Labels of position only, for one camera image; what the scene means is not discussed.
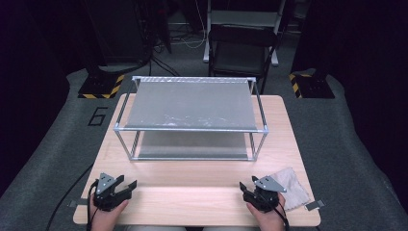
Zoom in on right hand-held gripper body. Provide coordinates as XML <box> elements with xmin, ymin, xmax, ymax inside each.
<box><xmin>243</xmin><ymin>175</ymin><xmax>288</xmax><ymax>214</ymax></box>

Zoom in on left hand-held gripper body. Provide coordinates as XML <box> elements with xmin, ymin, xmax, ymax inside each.
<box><xmin>92</xmin><ymin>172</ymin><xmax>130</xmax><ymax>213</ymax></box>

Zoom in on beige quilted cloth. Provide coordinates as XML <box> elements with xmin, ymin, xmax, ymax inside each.
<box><xmin>268</xmin><ymin>167</ymin><xmax>312</xmax><ymax>213</ymax></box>

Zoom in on two-tier silver metal shelf rack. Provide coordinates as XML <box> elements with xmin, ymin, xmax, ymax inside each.
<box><xmin>113</xmin><ymin>75</ymin><xmax>269</xmax><ymax>162</ymax></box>

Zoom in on person's left hand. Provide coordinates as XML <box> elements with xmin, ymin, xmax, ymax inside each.
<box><xmin>89</xmin><ymin>193</ymin><xmax>130</xmax><ymax>231</ymax></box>

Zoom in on person's right hand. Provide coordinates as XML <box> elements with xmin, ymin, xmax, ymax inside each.
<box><xmin>245</xmin><ymin>192</ymin><xmax>287</xmax><ymax>231</ymax></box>

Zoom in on grey tape strip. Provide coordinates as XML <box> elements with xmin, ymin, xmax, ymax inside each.
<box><xmin>68</xmin><ymin>198</ymin><xmax>92</xmax><ymax>208</ymax></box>
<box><xmin>304</xmin><ymin>198</ymin><xmax>326</xmax><ymax>212</ymax></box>

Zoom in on person's light trousers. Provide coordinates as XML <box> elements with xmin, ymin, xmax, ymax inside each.
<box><xmin>123</xmin><ymin>225</ymin><xmax>262</xmax><ymax>231</ymax></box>

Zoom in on black yellow-striped stand base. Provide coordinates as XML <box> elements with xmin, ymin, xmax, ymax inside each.
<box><xmin>288</xmin><ymin>68</ymin><xmax>337</xmax><ymax>100</ymax></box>
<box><xmin>77</xmin><ymin>65</ymin><xmax>126</xmax><ymax>100</ymax></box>

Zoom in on black folding chair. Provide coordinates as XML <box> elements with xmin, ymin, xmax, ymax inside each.
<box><xmin>207</xmin><ymin>24</ymin><xmax>280</xmax><ymax>95</ymax></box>

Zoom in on dark cabinet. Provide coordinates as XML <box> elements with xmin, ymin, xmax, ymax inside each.
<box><xmin>82</xmin><ymin>0</ymin><xmax>152</xmax><ymax>65</ymax></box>

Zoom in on left hand-held gripper black cable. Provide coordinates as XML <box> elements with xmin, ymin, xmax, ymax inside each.
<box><xmin>86</xmin><ymin>178</ymin><xmax>100</xmax><ymax>231</ymax></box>

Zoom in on hand-held gripper black cable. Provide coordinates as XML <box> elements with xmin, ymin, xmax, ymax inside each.
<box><xmin>86</xmin><ymin>178</ymin><xmax>100</xmax><ymax>231</ymax></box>
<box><xmin>271</xmin><ymin>198</ymin><xmax>292</xmax><ymax>231</ymax></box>

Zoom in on right hand-held gripper black cable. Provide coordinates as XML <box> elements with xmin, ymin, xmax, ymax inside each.
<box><xmin>271</xmin><ymin>198</ymin><xmax>292</xmax><ymax>231</ymax></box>

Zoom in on thick black cable beside table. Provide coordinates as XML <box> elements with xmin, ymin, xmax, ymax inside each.
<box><xmin>45</xmin><ymin>164</ymin><xmax>94</xmax><ymax>231</ymax></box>

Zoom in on black floor cables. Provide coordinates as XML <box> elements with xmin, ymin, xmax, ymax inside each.
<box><xmin>147</xmin><ymin>47</ymin><xmax>181</xmax><ymax>78</ymax></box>

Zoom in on white floor cable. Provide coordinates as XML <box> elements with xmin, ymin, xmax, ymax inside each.
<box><xmin>177</xmin><ymin>0</ymin><xmax>207</xmax><ymax>50</ymax></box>

